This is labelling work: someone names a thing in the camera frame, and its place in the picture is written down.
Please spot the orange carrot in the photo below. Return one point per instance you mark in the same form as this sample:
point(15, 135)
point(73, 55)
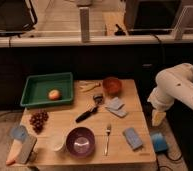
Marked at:
point(13, 153)

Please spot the silver fork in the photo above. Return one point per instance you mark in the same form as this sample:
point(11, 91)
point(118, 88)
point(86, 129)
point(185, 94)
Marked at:
point(108, 131)

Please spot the black monitor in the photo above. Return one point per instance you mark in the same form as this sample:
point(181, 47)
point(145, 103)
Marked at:
point(144, 17)
point(16, 16)

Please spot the green plastic tray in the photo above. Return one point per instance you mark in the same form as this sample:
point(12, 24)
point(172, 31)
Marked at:
point(37, 88)

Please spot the white horizontal rail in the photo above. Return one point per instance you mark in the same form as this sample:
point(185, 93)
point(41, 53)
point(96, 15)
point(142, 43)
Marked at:
point(98, 40)

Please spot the black monitor right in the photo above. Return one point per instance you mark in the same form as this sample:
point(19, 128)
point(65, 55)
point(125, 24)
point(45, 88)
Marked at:
point(144, 17)

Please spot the bunch of red grapes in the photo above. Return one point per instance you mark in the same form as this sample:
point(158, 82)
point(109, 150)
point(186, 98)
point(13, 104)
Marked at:
point(37, 121)

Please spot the blue sponge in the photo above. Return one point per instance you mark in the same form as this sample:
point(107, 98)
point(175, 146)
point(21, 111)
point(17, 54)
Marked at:
point(133, 138)

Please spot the white vertical post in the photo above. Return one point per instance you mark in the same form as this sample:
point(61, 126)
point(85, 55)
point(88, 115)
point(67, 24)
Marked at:
point(84, 24)

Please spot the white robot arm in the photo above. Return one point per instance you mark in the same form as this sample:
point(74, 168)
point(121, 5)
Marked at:
point(174, 83)

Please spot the black monitor left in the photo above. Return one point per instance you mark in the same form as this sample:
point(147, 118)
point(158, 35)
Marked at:
point(16, 16)

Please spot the blue device on floor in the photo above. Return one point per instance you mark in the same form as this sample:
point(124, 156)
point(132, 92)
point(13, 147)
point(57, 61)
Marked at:
point(159, 142)

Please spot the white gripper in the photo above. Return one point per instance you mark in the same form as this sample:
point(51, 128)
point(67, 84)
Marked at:
point(157, 117)

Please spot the blue plastic cup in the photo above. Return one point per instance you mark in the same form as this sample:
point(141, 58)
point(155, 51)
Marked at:
point(19, 133)

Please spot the purple bowl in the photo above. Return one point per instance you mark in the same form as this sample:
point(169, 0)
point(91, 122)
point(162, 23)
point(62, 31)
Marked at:
point(80, 142)

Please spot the red-yellow apple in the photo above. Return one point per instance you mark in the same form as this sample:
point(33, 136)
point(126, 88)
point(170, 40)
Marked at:
point(54, 94)

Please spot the orange-red bowl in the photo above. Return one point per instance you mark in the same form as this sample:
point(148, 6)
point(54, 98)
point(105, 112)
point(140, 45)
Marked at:
point(112, 85)

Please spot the small black object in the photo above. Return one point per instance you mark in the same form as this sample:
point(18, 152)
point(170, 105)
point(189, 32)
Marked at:
point(119, 31)

